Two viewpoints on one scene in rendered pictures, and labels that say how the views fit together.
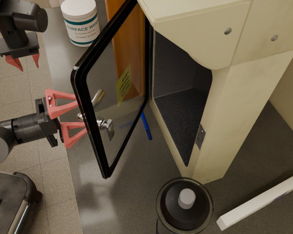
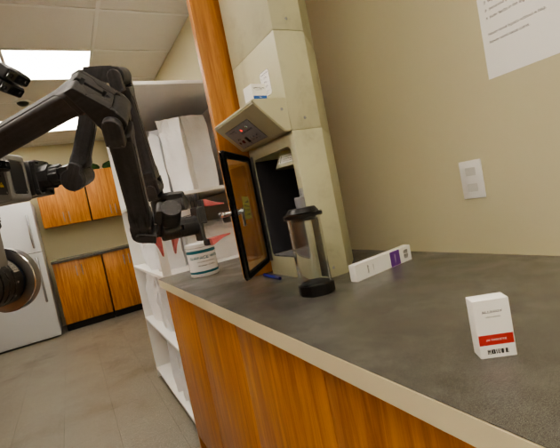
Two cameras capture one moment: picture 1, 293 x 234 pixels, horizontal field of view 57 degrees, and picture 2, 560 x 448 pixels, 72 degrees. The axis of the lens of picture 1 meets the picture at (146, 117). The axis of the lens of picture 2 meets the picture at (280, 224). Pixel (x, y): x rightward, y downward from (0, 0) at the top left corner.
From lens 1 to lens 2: 1.00 m
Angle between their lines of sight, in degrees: 51
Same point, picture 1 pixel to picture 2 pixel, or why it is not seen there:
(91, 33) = (211, 260)
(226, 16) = (277, 101)
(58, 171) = not seen: outside the picture
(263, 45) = (301, 120)
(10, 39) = not seen: hidden behind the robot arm
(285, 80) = (372, 228)
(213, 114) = (299, 167)
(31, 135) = (189, 222)
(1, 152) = (177, 208)
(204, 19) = (269, 101)
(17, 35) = not seen: hidden behind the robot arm
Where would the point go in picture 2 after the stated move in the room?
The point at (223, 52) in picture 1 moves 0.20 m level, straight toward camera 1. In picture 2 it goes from (284, 119) to (271, 106)
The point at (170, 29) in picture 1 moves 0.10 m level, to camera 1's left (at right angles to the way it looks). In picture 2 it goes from (258, 103) to (224, 108)
